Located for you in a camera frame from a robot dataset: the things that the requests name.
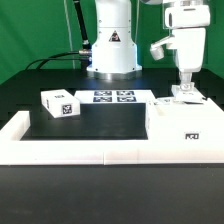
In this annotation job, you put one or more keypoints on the white base marker sheet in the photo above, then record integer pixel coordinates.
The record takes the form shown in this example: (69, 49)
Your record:
(114, 96)

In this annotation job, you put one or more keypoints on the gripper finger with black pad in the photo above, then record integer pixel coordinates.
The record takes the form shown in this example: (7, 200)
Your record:
(185, 81)

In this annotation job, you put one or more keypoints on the white cabinet door panel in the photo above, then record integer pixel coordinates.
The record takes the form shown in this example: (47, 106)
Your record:
(188, 96)
(164, 101)

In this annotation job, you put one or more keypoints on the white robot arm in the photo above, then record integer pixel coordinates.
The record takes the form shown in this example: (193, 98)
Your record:
(114, 52)

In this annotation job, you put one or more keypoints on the white U-shaped obstacle frame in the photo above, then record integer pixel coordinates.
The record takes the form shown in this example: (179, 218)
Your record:
(15, 151)

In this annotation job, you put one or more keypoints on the white cabinet body box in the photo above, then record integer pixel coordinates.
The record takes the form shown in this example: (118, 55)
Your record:
(187, 124)

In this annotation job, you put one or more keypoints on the small white cabinet top block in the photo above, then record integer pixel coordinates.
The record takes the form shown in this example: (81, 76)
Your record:
(60, 103)

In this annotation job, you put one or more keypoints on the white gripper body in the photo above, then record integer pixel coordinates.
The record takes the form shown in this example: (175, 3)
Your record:
(188, 46)

